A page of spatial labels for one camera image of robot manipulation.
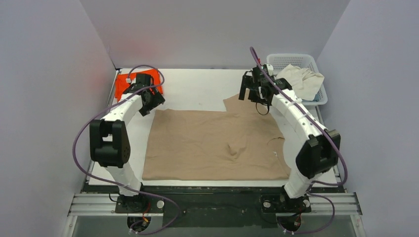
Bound beige t shirt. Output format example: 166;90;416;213
142;96;291;181

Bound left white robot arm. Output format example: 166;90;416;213
89;73;165;212

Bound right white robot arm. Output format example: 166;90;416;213
239;64;340;212

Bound white plastic basket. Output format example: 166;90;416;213
266;53;328;106

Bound folded orange t shirt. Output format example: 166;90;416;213
114;69;162;102

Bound white t shirt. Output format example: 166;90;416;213
275;64;325;101

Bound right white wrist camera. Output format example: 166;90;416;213
261;64;274;76

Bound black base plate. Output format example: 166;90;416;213
70;186;343;234

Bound aluminium rail frame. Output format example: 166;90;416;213
69;69;362;217

